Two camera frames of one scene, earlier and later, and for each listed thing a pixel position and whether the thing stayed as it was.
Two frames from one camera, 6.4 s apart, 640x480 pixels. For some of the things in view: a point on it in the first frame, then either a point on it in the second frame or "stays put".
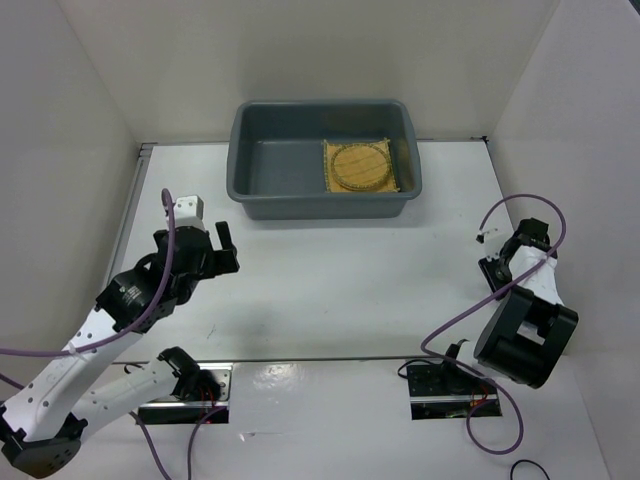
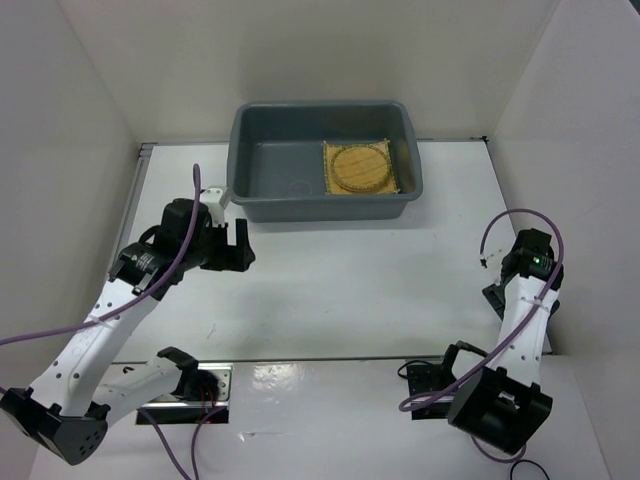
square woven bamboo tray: [359, 166] stays put
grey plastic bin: [275, 158] stays put
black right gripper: [486, 268] → [495, 295]
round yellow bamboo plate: [359, 167] stays put
